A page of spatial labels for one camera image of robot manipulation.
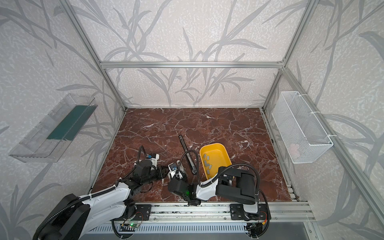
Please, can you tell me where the black stapler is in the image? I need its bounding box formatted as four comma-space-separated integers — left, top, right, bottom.
179, 135, 197, 175

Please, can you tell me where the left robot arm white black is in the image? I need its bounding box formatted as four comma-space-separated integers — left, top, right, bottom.
33, 158, 169, 240

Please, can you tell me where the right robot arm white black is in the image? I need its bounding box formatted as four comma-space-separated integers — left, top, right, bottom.
168, 164, 260, 214

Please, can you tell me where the yellow plastic tray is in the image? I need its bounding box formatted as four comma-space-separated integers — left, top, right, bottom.
200, 143, 232, 180

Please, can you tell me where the green circuit board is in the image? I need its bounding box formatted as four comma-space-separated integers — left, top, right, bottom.
120, 223, 141, 232

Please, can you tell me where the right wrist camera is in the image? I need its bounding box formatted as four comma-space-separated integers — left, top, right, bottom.
168, 163, 183, 180

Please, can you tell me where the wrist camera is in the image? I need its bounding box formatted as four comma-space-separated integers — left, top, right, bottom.
147, 153, 160, 168
168, 163, 183, 180

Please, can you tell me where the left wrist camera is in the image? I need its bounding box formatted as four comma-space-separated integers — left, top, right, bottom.
147, 153, 160, 168

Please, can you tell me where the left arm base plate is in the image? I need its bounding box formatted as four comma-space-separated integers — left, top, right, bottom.
129, 204, 152, 222

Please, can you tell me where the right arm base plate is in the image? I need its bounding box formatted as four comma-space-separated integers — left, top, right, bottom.
230, 203, 271, 222

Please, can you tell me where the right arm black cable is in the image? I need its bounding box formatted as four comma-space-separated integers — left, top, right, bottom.
176, 149, 261, 205

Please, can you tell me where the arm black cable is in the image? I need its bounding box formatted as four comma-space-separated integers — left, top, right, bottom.
32, 145, 148, 240
176, 149, 261, 205

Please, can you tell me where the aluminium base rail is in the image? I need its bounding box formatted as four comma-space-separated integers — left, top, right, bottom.
136, 202, 316, 224

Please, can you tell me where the clear plastic wall bin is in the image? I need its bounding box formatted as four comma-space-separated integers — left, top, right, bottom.
9, 94, 98, 163

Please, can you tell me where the aluminium frame crossbar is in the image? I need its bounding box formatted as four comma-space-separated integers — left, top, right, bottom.
99, 61, 283, 69

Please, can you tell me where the white wire mesh basket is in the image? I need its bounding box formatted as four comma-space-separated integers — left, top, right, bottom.
272, 91, 334, 164

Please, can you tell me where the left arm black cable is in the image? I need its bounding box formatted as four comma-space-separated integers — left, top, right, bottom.
32, 145, 148, 240

